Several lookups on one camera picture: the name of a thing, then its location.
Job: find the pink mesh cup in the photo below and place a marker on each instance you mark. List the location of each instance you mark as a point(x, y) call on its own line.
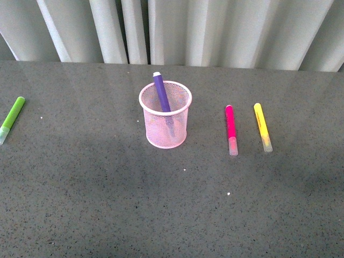
point(166, 130)

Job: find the green marker pen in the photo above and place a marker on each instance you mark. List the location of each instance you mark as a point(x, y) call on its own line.
point(11, 117)

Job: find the yellow marker pen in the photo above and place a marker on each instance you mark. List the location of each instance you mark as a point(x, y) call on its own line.
point(267, 146)

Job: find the purple marker pen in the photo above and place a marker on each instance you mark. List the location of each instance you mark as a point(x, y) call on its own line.
point(161, 92)

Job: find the white pleated curtain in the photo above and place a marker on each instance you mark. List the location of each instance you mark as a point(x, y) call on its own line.
point(285, 35)

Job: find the pink marker pen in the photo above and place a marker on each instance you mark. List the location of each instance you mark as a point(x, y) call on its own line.
point(231, 131)

